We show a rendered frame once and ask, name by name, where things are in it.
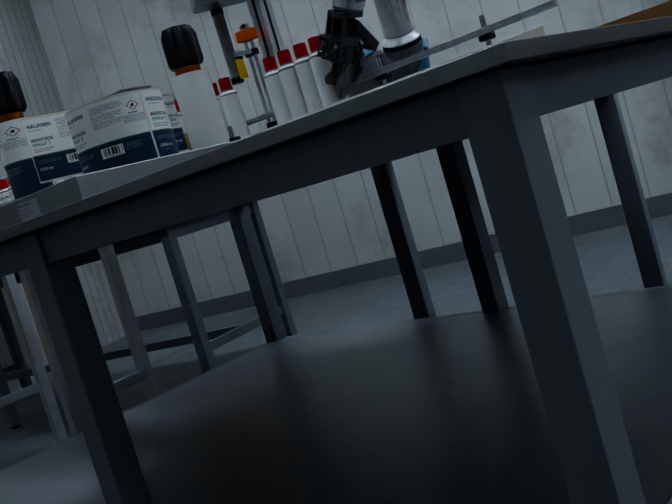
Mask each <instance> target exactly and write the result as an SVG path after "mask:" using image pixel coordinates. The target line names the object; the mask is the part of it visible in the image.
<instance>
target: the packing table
mask: <svg viewBox="0 0 672 504"><path fill-rule="evenodd" d="M247 205H248V209H249V212H250V215H251V219H252V222H253V225H254V228H255V232H256V235H257V238H258V241H259V245H260V248H261V251H262V255H263V258H264V261H265V264H266V268H267V271H268V274H269V277H270V281H271V284H272V287H273V291H274V294H275V297H276V300H277V304H278V307H279V310H280V313H281V317H282V320H283V323H284V327H285V330H286V333H287V336H294V335H296V334H297V331H296V328H295V325H294V321H293V318H292V315H291V311H290V308H289V305H288V302H287V298H286V295H285V292H284V288H283V285H282V282H281V279H280V275H279V272H278V269H277V266H276V262H275V259H274V256H273V252H272V249H271V246H270V243H269V239H268V236H267V233H266V229H265V226H264V223H263V220H262V216H261V213H260V210H259V206H258V203H257V201H256V202H253V203H249V204H247ZM228 221H229V218H228V215H227V212H226V211H222V212H219V213H216V214H212V215H209V216H206V217H202V218H199V219H195V220H192V221H189V222H185V223H182V224H179V225H175V226H172V227H168V228H165V229H162V230H158V231H155V232H152V233H148V234H145V235H141V236H138V237H135V238H131V239H128V240H125V241H121V242H118V243H115V244H113V248H114V251H115V254H116V255H120V254H123V253H127V252H130V251H133V250H137V249H140V248H144V247H147V246H151V245H154V244H158V243H161V242H162V245H163V248H164V251H165V254H166V258H167V261H168V264H169V267H170V270H171V273H172V277H173V280H174V283H175V286H176V289H177V292H178V296H179V299H180V302H181V305H182V308H183V311H184V315H185V318H186V321H187V324H188V327H189V331H190V334H191V335H187V336H182V337H177V338H172V339H167V340H163V341H158V342H153V343H148V344H145V347H146V351H147V352H152V351H157V350H162V349H167V348H172V347H177V346H181V345H186V344H191V343H194V346H195V350H196V353H197V356H198V359H199V362H200V365H201V369H202V372H203V373H205V372H207V371H209V370H211V369H213V368H216V367H217V364H216V361H215V358H214V354H213V350H215V349H217V348H218V347H220V346H222V345H224V344H226V343H228V342H230V341H232V340H234V339H236V338H238V337H239V336H241V335H243V334H245V333H247V332H249V331H251V330H253V329H255V328H257V327H259V326H260V325H261V322H260V319H259V316H258V317H256V318H254V319H252V320H250V321H248V322H246V323H244V324H239V325H235V326H230V327H225V328H220V329H215V330H211V331H206V329H205V326H204V323H203V319H202V316H201V313H200V310H199V307H198V303H197V300H196V297H195V294H194V291H193V288H192V284H191V281H190V278H189V275H188V272H187V268H186V265H185V262H184V259H183V256H182V252H181V249H180V246H179V243H178V240H177V238H178V237H181V236H184V235H187V234H190V233H193V232H197V231H200V230H203V229H206V228H209V227H212V226H215V225H218V224H222V223H225V222H228ZM72 258H73V261H74V264H75V267H78V266H81V265H85V264H88V263H92V262H95V261H99V260H101V257H100V254H99V251H98V249H94V250H91V251H88V252H84V253H81V254H77V255H74V256H72ZM1 288H4V285H3V282H2V279H1V277H0V325H1V328H2V331H3V334H4V337H5V340H6V343H7V346H8V349H9V352H10V355H11V358H12V361H13V364H12V365H10V366H7V367H5V368H2V369H3V372H4V375H5V378H6V381H8V380H13V379H19V382H20V385H21V388H24V387H27V386H29V385H32V381H31V378H30V376H33V372H32V369H31V368H28V369H27V366H26V363H25V360H24V357H23V354H22V351H21V348H20V345H19V342H18V339H17V336H16V333H15V330H14V327H13V324H12V321H11V318H10V315H9V312H8V309H7V306H6V303H5V300H4V297H3V294H2V291H1ZM211 339H213V340H211ZM209 340H211V341H209ZM103 354H104V357H105V360H106V361H107V360H112V359H117V358H122V357H127V356H132V354H131V351H130V347H129V348H124V349H119V350H115V351H110V352H105V353H103ZM15 370H16V371H15ZM13 371H14V372H13Z"/></svg>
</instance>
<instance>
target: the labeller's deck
mask: <svg viewBox="0 0 672 504"><path fill-rule="evenodd" d="M240 140H243V139H239V140H235V141H230V142H226V143H221V144H217V145H212V146H208V147H203V148H199V149H194V150H190V151H185V152H180V153H176V154H171V155H167V156H162V157H158V158H153V159H149V160H144V161H140V162H135V163H131V164H126V165H122V166H117V167H113V168H108V169H104V170H99V171H95V172H90V173H86V174H81V175H77V176H74V177H71V178H69V179H66V180H64V181H62V182H59V183H57V184H54V185H52V186H49V187H47V188H45V189H42V190H40V191H37V192H35V193H33V194H30V195H28V196H25V197H23V198H20V199H18V200H16V201H13V202H11V203H8V204H6V205H4V206H1V207H0V230H3V229H5V228H8V227H11V226H13V225H16V224H19V223H21V222H24V221H27V220H29V219H32V218H35V217H37V216H40V215H43V214H45V213H48V212H51V211H53V210H56V209H59V208H61V207H64V206H67V205H69V204H72V203H75V202H77V201H80V200H83V199H85V198H88V197H91V196H93V195H96V194H99V193H101V192H104V191H107V190H109V189H112V188H115V187H117V186H120V185H123V184H125V183H128V182H131V181H133V180H136V179H139V178H141V177H144V176H147V175H149V174H152V173H155V172H157V171H160V170H163V169H165V168H168V167H171V166H174V165H176V164H179V163H182V162H184V161H187V160H190V159H192V158H195V157H198V156H200V155H203V154H206V153H208V152H211V151H214V150H216V149H219V148H222V147H224V146H227V145H230V144H232V143H235V142H238V141H240Z"/></svg>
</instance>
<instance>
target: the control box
mask: <svg viewBox="0 0 672 504"><path fill-rule="evenodd" d="M189 1H190V5H191V8H192V11H193V14H199V13H203V12H207V11H211V10H213V9H216V8H223V7H227V6H231V5H235V4H239V3H243V2H246V0H189Z"/></svg>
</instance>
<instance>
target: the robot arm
mask: <svg viewBox="0 0 672 504"><path fill-rule="evenodd" d="M374 2H375V6H376V9H377V12H378V16H379V19H380V22H381V26H382V29H383V33H384V36H385V38H384V40H383V42H382V48H383V49H382V50H377V47H378V45H379V42H378V41H377V39H376V38H375V37H374V36H373V35H372V34H371V33H370V32H369V31H368V30H367V29H366V28H365V27H364V25H363V24H362V23H361V22H360V21H359V20H356V19H355V17H363V10H362V9H364V7H365V0H332V5H333V7H332V9H329V10H328V12H327V21H326V30H325V34H319V42H318V51H317V57H321V58H322V59H325V60H328V61H331V64H332V66H331V71H330V72H329V73H328V74H327V75H326V76H325V83H326V84H329V85H333V86H335V91H336V93H337V96H338V98H339V99H344V98H345V97H346V96H347V95H348V97H349V98H350V97H353V96H355V95H358V94H361V93H363V92H366V91H369V90H371V89H374V88H377V87H379V86H382V85H383V83H382V81H376V78H371V79H368V80H366V81H363V82H360V83H358V84H355V82H356V81H357V80H358V78H359V76H361V75H363V74H366V73H368V72H371V71H373V70H375V69H377V68H378V65H377V62H376V58H378V57H380V58H381V61H382V65H383V66H386V65H389V64H391V63H394V62H396V61H399V60H401V59H404V58H406V57H409V56H411V55H414V54H417V53H419V52H422V51H424V50H427V49H429V46H428V40H427V38H426V37H421V34H420V32H419V31H418V30H416V29H414V28H413V25H412V21H411V18H410V14H409V11H408V7H407V4H406V0H374ZM320 41H323V44H322V51H321V52H319V51H320ZM363 49H364V50H363ZM430 67H431V63H430V56H428V57H425V58H422V59H420V60H417V61H415V62H412V63H409V64H407V65H404V66H402V67H399V68H397V69H394V70H391V71H390V72H391V78H389V79H387V82H388V83H390V82H393V81H395V80H398V79H401V78H403V77H406V76H409V75H411V74H414V73H417V72H419V71H422V70H425V69H427V68H430ZM354 84H355V85H354Z"/></svg>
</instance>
